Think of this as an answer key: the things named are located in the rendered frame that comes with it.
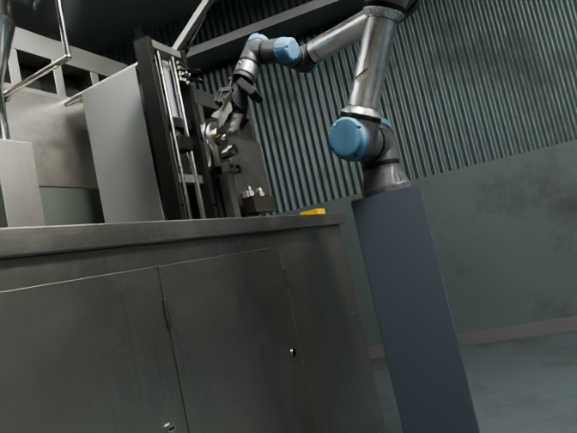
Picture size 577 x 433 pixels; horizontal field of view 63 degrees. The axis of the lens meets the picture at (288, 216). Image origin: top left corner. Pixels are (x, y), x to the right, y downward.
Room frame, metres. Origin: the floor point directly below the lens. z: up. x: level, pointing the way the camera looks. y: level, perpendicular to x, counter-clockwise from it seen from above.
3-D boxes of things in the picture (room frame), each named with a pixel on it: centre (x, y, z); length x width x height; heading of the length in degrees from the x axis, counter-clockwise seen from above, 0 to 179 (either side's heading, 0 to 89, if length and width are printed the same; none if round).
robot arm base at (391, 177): (1.44, -0.31, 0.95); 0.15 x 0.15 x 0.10
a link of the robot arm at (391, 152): (1.43, -0.31, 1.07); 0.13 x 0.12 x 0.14; 145
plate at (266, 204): (1.88, 0.25, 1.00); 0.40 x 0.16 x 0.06; 63
